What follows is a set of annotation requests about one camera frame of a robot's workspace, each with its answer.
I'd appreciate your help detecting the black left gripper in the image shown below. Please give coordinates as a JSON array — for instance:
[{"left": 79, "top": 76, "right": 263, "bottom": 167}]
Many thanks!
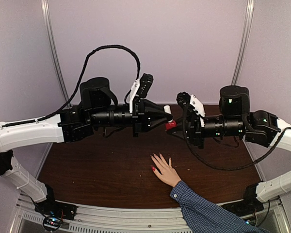
[{"left": 90, "top": 100, "right": 174, "bottom": 138}]

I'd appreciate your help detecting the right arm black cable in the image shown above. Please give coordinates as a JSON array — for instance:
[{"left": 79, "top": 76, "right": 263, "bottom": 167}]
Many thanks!
[{"left": 181, "top": 104, "right": 291, "bottom": 171}]

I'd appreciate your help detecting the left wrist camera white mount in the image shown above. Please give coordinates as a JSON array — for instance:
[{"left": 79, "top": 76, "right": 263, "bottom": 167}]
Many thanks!
[{"left": 129, "top": 73, "right": 154, "bottom": 114}]

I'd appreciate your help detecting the blue checked shirt forearm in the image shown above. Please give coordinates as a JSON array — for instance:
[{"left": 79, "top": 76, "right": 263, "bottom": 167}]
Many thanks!
[{"left": 170, "top": 181, "right": 268, "bottom": 233}]

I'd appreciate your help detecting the white nail polish cap brush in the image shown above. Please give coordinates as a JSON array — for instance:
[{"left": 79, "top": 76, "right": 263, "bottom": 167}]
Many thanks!
[{"left": 163, "top": 105, "right": 173, "bottom": 123}]

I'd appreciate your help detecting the aluminium corner post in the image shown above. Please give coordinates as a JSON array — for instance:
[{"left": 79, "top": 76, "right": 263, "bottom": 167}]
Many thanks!
[
  {"left": 231, "top": 0, "right": 255, "bottom": 85},
  {"left": 41, "top": 0, "right": 69, "bottom": 103}
]

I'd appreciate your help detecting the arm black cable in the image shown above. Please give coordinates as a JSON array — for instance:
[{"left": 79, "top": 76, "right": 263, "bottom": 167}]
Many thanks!
[
  {"left": 0, "top": 44, "right": 141, "bottom": 133},
  {"left": 181, "top": 104, "right": 291, "bottom": 171}
]

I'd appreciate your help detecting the round green circuit board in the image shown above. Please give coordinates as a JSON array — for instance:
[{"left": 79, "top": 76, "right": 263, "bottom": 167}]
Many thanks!
[{"left": 42, "top": 216, "right": 63, "bottom": 231}]

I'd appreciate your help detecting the pale hand with long nails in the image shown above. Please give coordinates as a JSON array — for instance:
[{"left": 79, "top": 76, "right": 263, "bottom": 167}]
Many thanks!
[{"left": 150, "top": 153, "right": 181, "bottom": 188}]

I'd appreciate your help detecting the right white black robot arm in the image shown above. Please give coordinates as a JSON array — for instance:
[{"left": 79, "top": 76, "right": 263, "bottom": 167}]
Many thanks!
[{"left": 166, "top": 85, "right": 291, "bottom": 171}]

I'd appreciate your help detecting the left aluminium corner post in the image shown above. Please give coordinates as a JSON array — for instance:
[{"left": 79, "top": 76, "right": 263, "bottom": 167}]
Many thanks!
[{"left": 41, "top": 0, "right": 69, "bottom": 103}]

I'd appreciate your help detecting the right aluminium corner post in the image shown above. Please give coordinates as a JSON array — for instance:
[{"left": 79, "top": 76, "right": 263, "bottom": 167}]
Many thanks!
[{"left": 231, "top": 0, "right": 255, "bottom": 85}]

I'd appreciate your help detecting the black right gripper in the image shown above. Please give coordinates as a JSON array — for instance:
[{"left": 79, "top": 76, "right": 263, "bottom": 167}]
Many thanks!
[{"left": 166, "top": 113, "right": 244, "bottom": 150}]

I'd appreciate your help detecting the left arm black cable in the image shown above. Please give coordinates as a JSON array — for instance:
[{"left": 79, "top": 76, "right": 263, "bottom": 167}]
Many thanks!
[{"left": 0, "top": 44, "right": 141, "bottom": 133}]

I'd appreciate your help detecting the red nail polish bottle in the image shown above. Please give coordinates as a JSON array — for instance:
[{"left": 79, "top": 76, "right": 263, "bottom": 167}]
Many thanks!
[{"left": 165, "top": 121, "right": 177, "bottom": 131}]

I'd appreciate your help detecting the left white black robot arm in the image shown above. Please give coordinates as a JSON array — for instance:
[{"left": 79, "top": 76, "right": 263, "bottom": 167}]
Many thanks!
[{"left": 0, "top": 74, "right": 173, "bottom": 216}]

